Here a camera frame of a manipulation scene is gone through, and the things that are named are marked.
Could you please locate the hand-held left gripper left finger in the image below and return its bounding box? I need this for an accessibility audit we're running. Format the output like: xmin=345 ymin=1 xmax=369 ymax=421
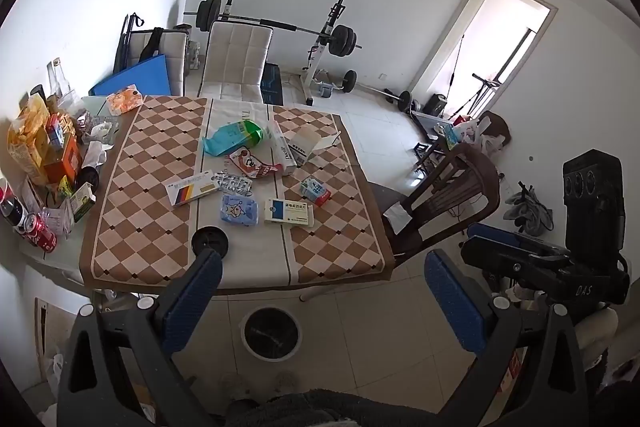
xmin=56 ymin=248 xmax=224 ymax=427

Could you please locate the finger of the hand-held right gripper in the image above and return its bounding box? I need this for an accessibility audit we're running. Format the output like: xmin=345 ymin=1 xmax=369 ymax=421
xmin=467 ymin=222 xmax=571 ymax=259
xmin=459 ymin=238 xmax=532 ymax=281

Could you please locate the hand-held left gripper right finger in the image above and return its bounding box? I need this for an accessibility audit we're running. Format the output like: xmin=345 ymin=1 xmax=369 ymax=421
xmin=424 ymin=249 xmax=591 ymax=427

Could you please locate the white trash bin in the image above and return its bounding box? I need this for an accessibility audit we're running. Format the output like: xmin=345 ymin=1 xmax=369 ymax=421
xmin=240 ymin=305 xmax=303 ymax=362

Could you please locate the white box with flag stripes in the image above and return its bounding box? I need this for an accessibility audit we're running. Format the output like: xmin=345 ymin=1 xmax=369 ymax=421
xmin=167 ymin=177 xmax=224 ymax=208

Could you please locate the silver blister pack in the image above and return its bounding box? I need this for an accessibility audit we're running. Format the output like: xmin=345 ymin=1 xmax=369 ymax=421
xmin=210 ymin=170 xmax=252 ymax=196

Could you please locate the white toothpaste box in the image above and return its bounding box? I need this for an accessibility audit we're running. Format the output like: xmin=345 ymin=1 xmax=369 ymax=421
xmin=266 ymin=119 xmax=299 ymax=176

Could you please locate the person's right forearm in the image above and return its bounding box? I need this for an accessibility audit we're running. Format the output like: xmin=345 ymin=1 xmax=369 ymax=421
xmin=570 ymin=304 xmax=624 ymax=359

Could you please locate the grey cloth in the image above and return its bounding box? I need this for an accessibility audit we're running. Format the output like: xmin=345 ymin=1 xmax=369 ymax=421
xmin=502 ymin=186 xmax=554 ymax=238

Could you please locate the black round lid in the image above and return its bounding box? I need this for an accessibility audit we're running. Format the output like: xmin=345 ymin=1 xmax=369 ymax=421
xmin=191 ymin=228 xmax=231 ymax=259

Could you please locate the brown plastic chair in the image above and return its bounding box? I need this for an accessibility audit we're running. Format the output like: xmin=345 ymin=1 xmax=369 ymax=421
xmin=372 ymin=142 xmax=501 ymax=268

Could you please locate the light blue tissue pack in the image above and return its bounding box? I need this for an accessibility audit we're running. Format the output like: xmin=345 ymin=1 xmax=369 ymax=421
xmin=220 ymin=193 xmax=260 ymax=227

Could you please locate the white plastic bag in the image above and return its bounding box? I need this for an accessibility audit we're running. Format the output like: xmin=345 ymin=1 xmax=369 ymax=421
xmin=451 ymin=116 xmax=506 ymax=154

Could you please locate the brown garment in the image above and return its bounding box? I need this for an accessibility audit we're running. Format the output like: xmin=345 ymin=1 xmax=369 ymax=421
xmin=480 ymin=109 xmax=514 ymax=154

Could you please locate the brown checkered tablecloth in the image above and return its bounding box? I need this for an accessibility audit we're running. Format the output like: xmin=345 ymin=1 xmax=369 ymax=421
xmin=79 ymin=94 xmax=396 ymax=295

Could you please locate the white green medicine box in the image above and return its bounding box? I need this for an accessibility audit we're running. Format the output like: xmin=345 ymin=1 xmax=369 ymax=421
xmin=263 ymin=197 xmax=317 ymax=229

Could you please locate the red white snack packet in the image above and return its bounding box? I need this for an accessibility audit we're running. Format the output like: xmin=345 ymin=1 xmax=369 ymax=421
xmin=227 ymin=146 xmax=285 ymax=179

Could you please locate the black tripod stand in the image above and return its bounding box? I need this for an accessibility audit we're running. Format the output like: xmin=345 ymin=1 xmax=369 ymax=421
xmin=445 ymin=34 xmax=507 ymax=118

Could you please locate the black speaker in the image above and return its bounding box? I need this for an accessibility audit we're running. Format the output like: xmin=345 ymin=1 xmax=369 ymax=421
xmin=422 ymin=93 xmax=449 ymax=118

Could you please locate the green white tea box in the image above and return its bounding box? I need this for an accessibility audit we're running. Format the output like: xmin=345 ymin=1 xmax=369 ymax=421
xmin=69 ymin=184 xmax=97 ymax=223

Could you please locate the small blue milk carton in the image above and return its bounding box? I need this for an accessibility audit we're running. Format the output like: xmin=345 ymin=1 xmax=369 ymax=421
xmin=299 ymin=175 xmax=333 ymax=206

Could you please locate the green blue snack bag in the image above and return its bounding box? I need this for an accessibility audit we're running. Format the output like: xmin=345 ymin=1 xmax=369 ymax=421
xmin=201 ymin=120 xmax=264 ymax=158

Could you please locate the red soda can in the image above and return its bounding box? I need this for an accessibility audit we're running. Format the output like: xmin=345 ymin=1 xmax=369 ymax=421
xmin=22 ymin=213 xmax=59 ymax=254

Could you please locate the long dumbbell bar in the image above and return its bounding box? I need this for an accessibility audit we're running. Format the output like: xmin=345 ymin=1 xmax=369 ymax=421
xmin=381 ymin=88 xmax=414 ymax=112

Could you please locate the white crumpled floor bag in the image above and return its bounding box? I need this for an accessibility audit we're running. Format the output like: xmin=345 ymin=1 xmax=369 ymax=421
xmin=37 ymin=351 xmax=67 ymax=427

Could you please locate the open white carton box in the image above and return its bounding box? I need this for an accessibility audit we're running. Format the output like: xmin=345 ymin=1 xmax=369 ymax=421
xmin=290 ymin=127 xmax=343 ymax=168

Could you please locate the crumpled clear plastic wrap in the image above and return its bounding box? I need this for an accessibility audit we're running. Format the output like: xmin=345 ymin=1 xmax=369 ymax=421
xmin=79 ymin=116 xmax=122 ymax=168

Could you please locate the orange carton box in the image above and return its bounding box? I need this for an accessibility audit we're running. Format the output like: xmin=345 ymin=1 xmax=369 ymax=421
xmin=42 ymin=134 xmax=82 ymax=186

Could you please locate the dark cola bottle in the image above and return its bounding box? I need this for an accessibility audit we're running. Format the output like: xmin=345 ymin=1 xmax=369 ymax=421
xmin=0 ymin=183 xmax=29 ymax=234

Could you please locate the orange snack bag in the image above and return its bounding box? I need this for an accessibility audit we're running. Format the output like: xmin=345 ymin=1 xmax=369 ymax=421
xmin=106 ymin=84 xmax=145 ymax=116

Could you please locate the black blue box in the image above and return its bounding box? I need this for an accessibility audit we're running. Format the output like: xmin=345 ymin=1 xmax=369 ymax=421
xmin=260 ymin=62 xmax=284 ymax=106

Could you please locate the blue foam mat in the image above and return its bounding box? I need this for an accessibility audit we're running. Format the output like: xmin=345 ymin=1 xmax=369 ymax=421
xmin=89 ymin=53 xmax=174 ymax=98

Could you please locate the yellow snack bag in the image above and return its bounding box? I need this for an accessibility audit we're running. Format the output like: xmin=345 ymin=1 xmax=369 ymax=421
xmin=7 ymin=94 xmax=52 ymax=186

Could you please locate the white padded chair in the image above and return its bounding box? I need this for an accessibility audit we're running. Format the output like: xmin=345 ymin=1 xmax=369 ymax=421
xmin=125 ymin=27 xmax=192 ymax=94
xmin=197 ymin=21 xmax=274 ymax=105

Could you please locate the black barbell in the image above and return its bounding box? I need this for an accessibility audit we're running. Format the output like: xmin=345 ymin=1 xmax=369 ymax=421
xmin=182 ymin=0 xmax=363 ymax=58

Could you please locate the white weight bench rack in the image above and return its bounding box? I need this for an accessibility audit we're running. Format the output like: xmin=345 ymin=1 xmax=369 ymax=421
xmin=299 ymin=0 xmax=362 ymax=108

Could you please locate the black folded stand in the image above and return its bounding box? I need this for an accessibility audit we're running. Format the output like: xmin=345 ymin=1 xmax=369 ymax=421
xmin=112 ymin=12 xmax=147 ymax=74

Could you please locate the white door frame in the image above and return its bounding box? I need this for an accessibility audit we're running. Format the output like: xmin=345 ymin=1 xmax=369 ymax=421
xmin=407 ymin=0 xmax=559 ymax=118

